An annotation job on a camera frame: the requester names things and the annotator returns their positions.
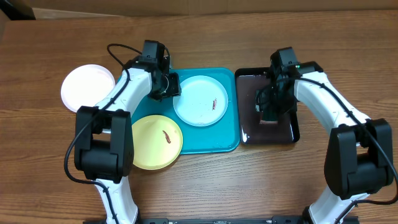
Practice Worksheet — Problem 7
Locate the green scrubbing sponge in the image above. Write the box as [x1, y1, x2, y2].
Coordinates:
[260, 103, 279, 123]

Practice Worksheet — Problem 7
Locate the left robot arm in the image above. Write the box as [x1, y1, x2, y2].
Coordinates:
[64, 40, 181, 223]

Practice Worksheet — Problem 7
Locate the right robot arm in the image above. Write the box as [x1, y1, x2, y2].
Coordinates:
[256, 47, 397, 224]

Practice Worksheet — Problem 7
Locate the yellow plate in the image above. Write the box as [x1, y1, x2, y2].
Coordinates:
[132, 115, 183, 170]

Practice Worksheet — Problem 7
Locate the teal plastic tray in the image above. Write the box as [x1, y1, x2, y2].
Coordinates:
[132, 68, 240, 154]

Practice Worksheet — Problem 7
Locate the black water tray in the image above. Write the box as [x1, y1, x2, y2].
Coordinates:
[234, 67, 300, 145]

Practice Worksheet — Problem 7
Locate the dark object top-left corner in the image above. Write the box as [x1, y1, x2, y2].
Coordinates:
[1, 0, 36, 21]

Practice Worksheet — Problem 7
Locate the white plate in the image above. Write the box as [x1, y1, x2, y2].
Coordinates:
[60, 64, 115, 113]

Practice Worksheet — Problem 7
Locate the light blue plate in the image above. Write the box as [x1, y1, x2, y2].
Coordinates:
[173, 75, 228, 127]

